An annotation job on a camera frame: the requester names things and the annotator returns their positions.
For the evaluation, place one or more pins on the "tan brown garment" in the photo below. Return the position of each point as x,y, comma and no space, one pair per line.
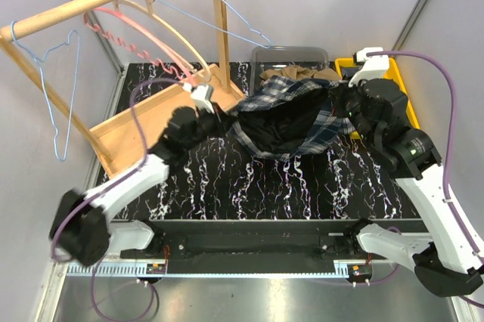
299,73

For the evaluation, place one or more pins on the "blue wire hanger right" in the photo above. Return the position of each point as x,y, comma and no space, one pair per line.
220,22

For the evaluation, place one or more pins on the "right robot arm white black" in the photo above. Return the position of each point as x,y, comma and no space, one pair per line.
450,264

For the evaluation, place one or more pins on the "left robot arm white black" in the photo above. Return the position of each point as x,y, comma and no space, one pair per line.
84,227

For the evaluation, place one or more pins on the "blue wire hanger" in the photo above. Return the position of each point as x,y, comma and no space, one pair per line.
220,22
58,67

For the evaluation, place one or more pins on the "blue wire hanger left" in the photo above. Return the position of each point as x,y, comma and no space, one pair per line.
58,67

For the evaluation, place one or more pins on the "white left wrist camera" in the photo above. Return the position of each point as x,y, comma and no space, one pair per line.
201,95

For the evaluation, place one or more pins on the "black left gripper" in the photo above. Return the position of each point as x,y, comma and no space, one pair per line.
221,119

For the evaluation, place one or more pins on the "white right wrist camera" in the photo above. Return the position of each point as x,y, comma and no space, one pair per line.
372,67

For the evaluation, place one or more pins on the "blue grey folded cloth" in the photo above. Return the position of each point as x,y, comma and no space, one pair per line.
348,72

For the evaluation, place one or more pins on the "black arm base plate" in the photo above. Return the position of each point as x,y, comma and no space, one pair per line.
316,239

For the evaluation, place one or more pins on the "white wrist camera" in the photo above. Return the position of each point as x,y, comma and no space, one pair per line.
372,67
201,95

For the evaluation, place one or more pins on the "light wooden hanger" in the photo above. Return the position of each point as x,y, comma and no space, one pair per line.
148,10

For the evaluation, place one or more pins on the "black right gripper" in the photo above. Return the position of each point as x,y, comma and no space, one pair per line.
352,89

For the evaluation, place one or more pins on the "navy plaid skirt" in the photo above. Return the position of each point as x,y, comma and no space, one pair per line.
287,118

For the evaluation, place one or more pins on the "aluminium mounting rail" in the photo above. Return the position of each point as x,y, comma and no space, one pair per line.
231,266

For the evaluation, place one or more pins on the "grey plastic bin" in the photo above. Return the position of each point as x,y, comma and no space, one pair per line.
278,57

